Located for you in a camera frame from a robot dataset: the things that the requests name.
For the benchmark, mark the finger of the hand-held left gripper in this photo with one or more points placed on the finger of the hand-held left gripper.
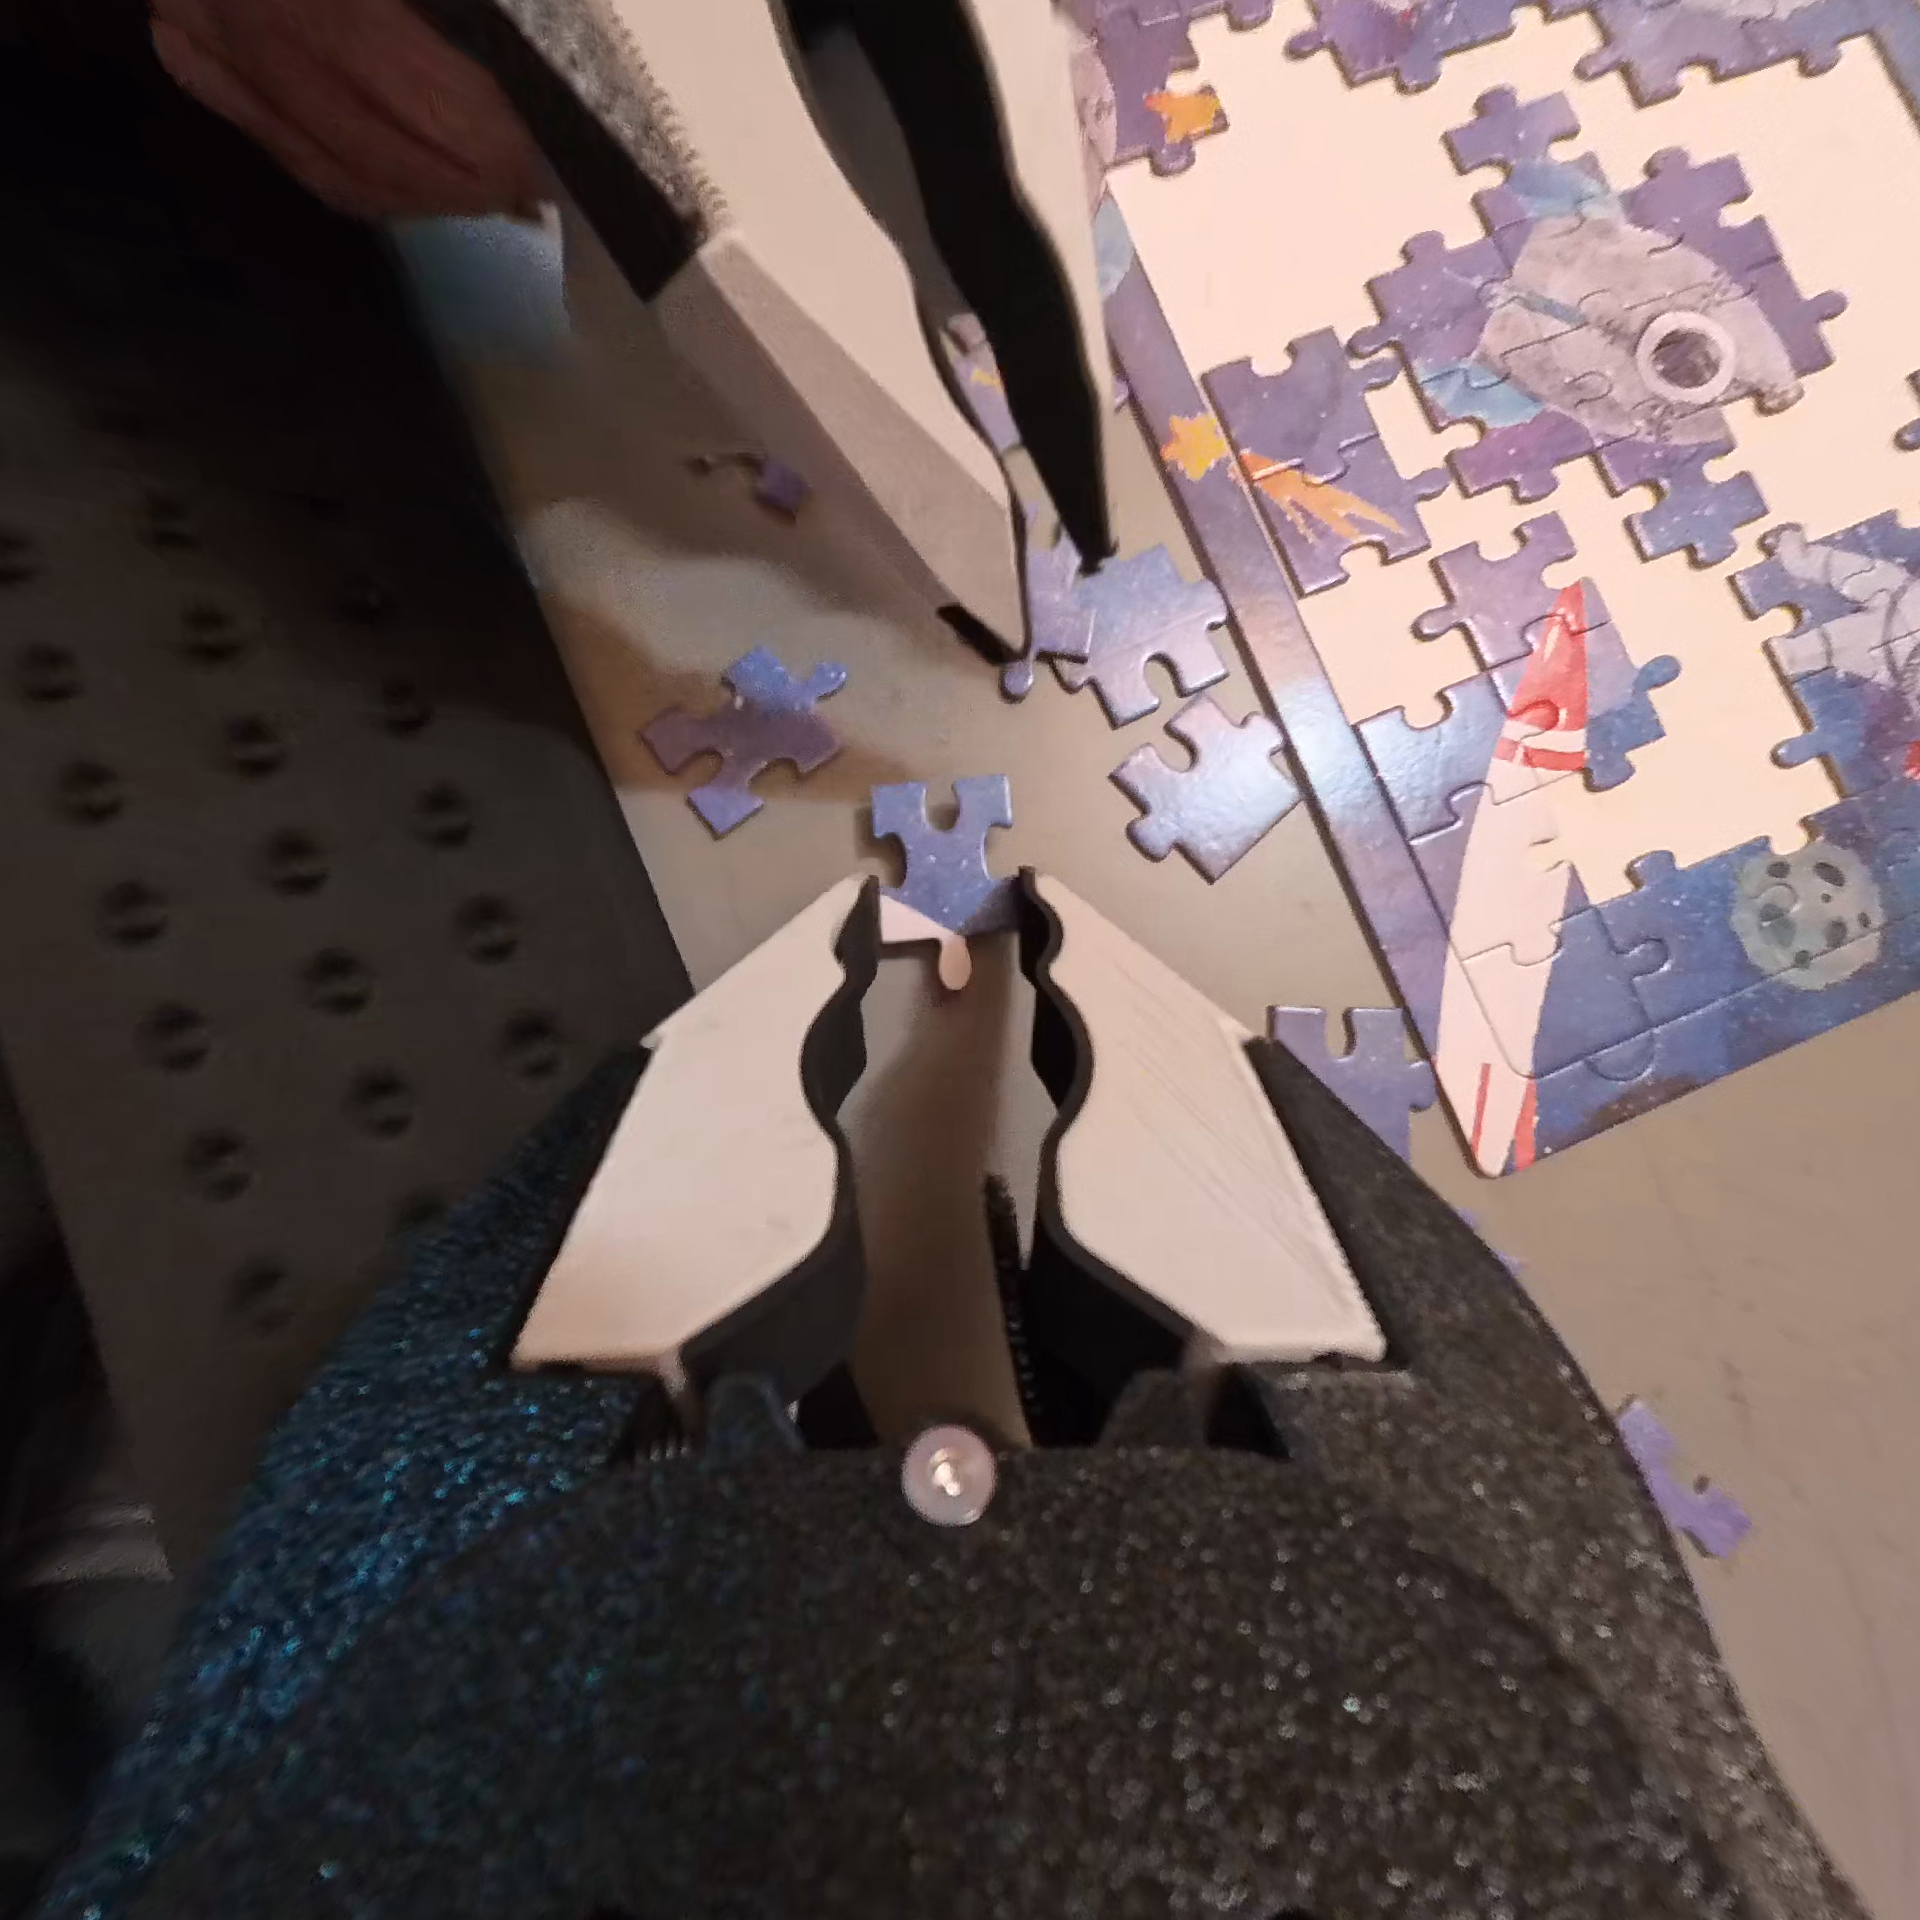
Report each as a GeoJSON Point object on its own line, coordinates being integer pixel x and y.
{"type": "Point", "coordinates": [840, 345]}
{"type": "Point", "coordinates": [1021, 151]}

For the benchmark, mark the grey desk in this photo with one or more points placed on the grey desk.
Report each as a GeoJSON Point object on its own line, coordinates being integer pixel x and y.
{"type": "Point", "coordinates": [1725, 1275]}

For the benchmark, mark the puzzle pieces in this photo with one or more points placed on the puzzle pieces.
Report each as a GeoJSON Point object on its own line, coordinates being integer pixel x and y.
{"type": "Point", "coordinates": [750, 743]}

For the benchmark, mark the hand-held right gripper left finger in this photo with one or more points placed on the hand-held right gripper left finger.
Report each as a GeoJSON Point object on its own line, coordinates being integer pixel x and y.
{"type": "Point", "coordinates": [690, 1185]}

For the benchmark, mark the blue jigsaw puzzle piece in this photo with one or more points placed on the blue jigsaw puzzle piece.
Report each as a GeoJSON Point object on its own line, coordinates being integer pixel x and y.
{"type": "Point", "coordinates": [945, 855]}
{"type": "Point", "coordinates": [1140, 630]}

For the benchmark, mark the person's left hand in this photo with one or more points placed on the person's left hand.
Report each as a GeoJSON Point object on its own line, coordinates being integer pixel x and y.
{"type": "Point", "coordinates": [344, 104]}

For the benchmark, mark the space puzzle board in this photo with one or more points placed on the space puzzle board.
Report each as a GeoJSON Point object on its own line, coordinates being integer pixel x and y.
{"type": "Point", "coordinates": [1501, 901]}

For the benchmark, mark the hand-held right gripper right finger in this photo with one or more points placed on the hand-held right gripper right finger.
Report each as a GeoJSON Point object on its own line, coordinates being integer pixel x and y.
{"type": "Point", "coordinates": [1215, 1185]}

